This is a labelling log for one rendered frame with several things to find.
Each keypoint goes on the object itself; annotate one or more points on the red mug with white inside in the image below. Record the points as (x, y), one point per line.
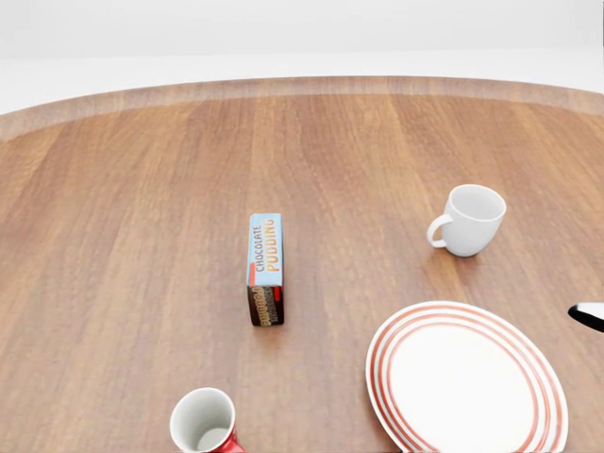
(203, 422)

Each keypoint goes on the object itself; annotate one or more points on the white plate with red rings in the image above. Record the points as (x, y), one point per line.
(467, 382)

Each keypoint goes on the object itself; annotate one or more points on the chocolate pudding box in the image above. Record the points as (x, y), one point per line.
(265, 264)

